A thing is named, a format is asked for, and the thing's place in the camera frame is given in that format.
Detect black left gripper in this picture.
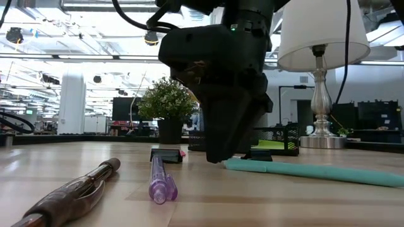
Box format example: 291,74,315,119
172,17,274,165

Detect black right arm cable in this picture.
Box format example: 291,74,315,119
333,0,352,107

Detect black background monitor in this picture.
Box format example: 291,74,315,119
112,96,141,122

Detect black storage bins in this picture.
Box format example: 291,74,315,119
330,99,403,132

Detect person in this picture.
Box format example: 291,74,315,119
186,110,203,132

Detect light blue pen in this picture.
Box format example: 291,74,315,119
223,157,404,189

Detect purple mechanical pencil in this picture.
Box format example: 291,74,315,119
148,154,179,205

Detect black aluminium table frame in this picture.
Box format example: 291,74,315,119
0,134,404,154

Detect black metal stand frame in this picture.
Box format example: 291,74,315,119
278,84,316,127

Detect white shade table lamp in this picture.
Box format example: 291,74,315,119
277,0,372,149

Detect brown mechanical pencil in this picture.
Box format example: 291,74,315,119
9,157,122,227

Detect tiny background plant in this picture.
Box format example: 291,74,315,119
336,127,354,138

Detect white column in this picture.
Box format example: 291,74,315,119
57,71,87,136

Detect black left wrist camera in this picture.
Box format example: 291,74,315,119
157,24,229,83

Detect black ceiling camera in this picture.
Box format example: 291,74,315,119
5,26,25,45
144,30,160,47

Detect black curved cable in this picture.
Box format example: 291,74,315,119
0,112,35,135

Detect small potted green plant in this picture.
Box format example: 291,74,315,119
137,77,198,145

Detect black mesh desk organizer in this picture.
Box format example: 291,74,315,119
187,122,300,157

